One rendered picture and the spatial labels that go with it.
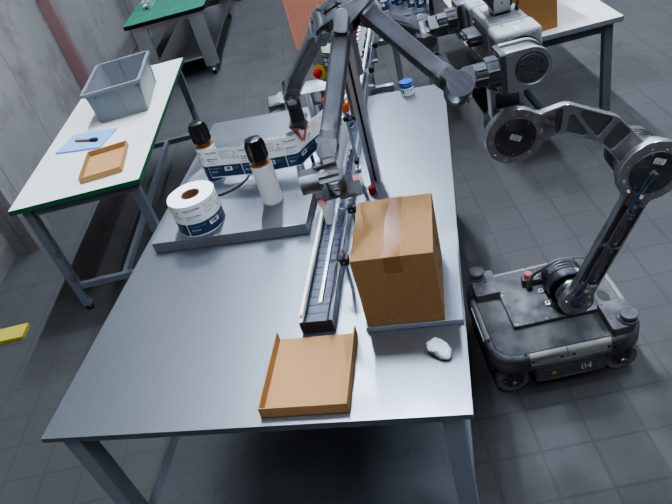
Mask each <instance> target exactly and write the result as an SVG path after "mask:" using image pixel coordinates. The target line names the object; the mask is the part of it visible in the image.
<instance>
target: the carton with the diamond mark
mask: <svg viewBox="0 0 672 504"><path fill-rule="evenodd" d="M349 262H350V266H351V269H352V273H353V276H354V280H355V283H356V287H357V290H358V294H359V297H360V301H361V304H362V308H363V311H364V315H365V318H366V322H367V325H368V327H375V326H386V325H397V324H408V323H419V322H430V321H441V320H445V304H444V283H443V262H442V253H441V247H440V241H439V235H438V229H437V223H436V217H435V211H434V205H433V199H432V193H425V194H418V195H411V196H404V197H402V196H399V197H392V198H386V199H382V200H374V201H367V202H360V203H357V210H356V217H355V224H354V232H353V239H352V247H351V254H350V261H349Z"/></svg>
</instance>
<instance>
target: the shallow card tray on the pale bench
mask: <svg viewBox="0 0 672 504"><path fill-rule="evenodd" d="M128 147H129V145H128V143H127V141H126V140H125V141H122V142H119V143H115V144H112V145H109V146H105V147H102V148H99V149H95V150H92V151H89V152H87V154H86V157H85V160H84V163H83V166H82V168H81V171H80V174H79V177H78V180H79V182H80V184H84V183H88V182H91V181H94V180H98V179H101V178H104V177H108V176H111V175H114V174H118V173H121V172H123V168H124V164H125V160H126V156H127V151H128Z"/></svg>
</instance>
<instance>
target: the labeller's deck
mask: <svg viewBox="0 0 672 504"><path fill-rule="evenodd" d="M242 145H244V142H241V143H235V144H229V145H223V146H217V147H216V148H224V147H233V146H242ZM313 156H314V159H315V162H311V160H310V157H309V158H308V159H307V160H306V161H305V162H304V166H305V168H306V169H308V168H311V167H313V166H316V165H317V163H318V162H319V163H320V159H319V157H318V156H317V153H316V152H315V153H313ZM320 164H321V163H320ZM202 169H203V166H202V164H201V162H200V159H199V158H198V160H197V162H196V163H195V165H194V167H193V169H192V171H191V173H190V174H189V176H188V178H187V180H186V182H185V184H187V182H188V181H189V179H190V178H191V177H192V176H193V175H194V174H196V173H197V172H198V171H200V170H202ZM296 170H297V169H296V166H295V167H290V168H285V169H280V170H275V173H276V176H277V179H278V182H279V185H280V188H281V191H282V194H283V196H284V200H283V201H282V202H281V203H280V204H278V205H276V206H272V207H268V206H265V205H264V203H263V200H262V197H261V195H260V192H259V189H258V186H257V184H256V181H255V178H254V176H253V174H251V175H248V177H247V178H246V179H245V181H244V182H242V183H241V184H240V185H239V186H237V187H236V188H234V189H232V190H230V191H228V192H226V193H223V194H221V195H218V198H219V200H220V202H221V205H222V207H223V210H224V212H225V215H226V217H225V220H224V222H223V223H222V224H221V225H220V226H219V227H218V228H217V229H215V230H214V231H212V232H210V233H208V234H205V235H202V236H198V237H187V236H184V235H183V234H182V233H181V232H180V230H179V228H178V226H177V223H176V221H175V219H174V217H173V215H172V213H171V211H169V213H168V215H167V217H166V219H165V221H164V223H163V224H162V226H161V228H160V230H159V232H158V234H157V235H156V237H155V239H154V241H153V243H152V246H153V247H154V249H155V251H156V253H161V252H169V251H177V250H184V249H192V248H200V247H207V246H215V245H223V244H230V243H238V242H246V241H254V240H261V239H269V238H277V237H284V236H292V235H300V234H307V233H309V230H310V226H311V222H312V217H313V213H314V208H315V204H316V199H317V198H316V194H315V193H313V194H309V195H305V196H303V194H302V192H301V188H300V185H299V180H298V173H297V172H296Z"/></svg>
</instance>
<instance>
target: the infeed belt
mask: <svg viewBox="0 0 672 504"><path fill-rule="evenodd" d="M354 125H355V127H354V128H352V129H351V131H352V135H353V140H354V144H356V137H357V131H358V127H357V123H356V120H355V121H354ZM353 157H354V154H353V150H351V151H350V156H349V157H348V158H349V161H348V162H347V168H346V171H345V174H348V173H351V170H352V163H353ZM346 202H347V198H346V199H342V204H341V205H340V206H339V208H345V207H346ZM344 215H345V211H340V212H338V219H339V221H338V223H337V224H336V230H335V236H334V242H333V248H332V254H331V260H333V259H338V253H339V247H340V241H341V234H342V228H343V221H344ZM331 228H332V226H329V225H327V224H326V222H325V219H324V220H323V225H322V230H321V236H320V241H319V246H318V251H317V256H316V261H315V266H314V271H313V276H312V281H311V286H310V291H309V296H308V301H307V306H306V311H305V316H304V319H303V323H311V322H321V321H328V318H329V311H330V305H331V298H332V292H333V286H334V279H335V273H336V266H337V263H330V265H329V271H328V277H327V283H326V289H325V295H324V301H323V305H319V303H318V301H319V295H320V289H321V284H322V278H323V273H324V267H325V261H326V256H327V250H328V245H329V239H330V233H331Z"/></svg>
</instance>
